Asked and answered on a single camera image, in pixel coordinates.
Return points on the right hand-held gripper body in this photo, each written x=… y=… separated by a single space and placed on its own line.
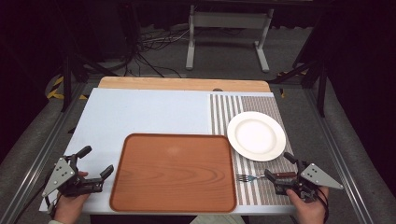
x=314 y=177

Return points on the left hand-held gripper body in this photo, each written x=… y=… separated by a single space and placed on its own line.
x=63 y=177

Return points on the person's left hand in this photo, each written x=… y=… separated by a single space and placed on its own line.
x=68 y=208

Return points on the person's right hand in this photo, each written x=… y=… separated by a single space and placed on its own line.
x=309 y=211

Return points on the white round plate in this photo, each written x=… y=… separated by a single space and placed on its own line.
x=256 y=136

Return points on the striped grey placemat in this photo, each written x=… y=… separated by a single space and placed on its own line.
x=267 y=104

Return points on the brown wooden tray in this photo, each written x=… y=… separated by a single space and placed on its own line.
x=174 y=174

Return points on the yellow black floor tape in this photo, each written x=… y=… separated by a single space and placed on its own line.
x=56 y=90

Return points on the pale blue board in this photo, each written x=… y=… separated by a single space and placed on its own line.
x=140 y=112

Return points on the person's light clothing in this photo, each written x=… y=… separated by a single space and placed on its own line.
x=218 y=219

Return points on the black stand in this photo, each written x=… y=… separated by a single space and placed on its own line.
x=67 y=77
x=320 y=84

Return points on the grey metal stand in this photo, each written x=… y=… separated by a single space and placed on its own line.
x=229 y=20

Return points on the aluminium rail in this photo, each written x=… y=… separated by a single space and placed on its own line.
x=342 y=155
x=37 y=155

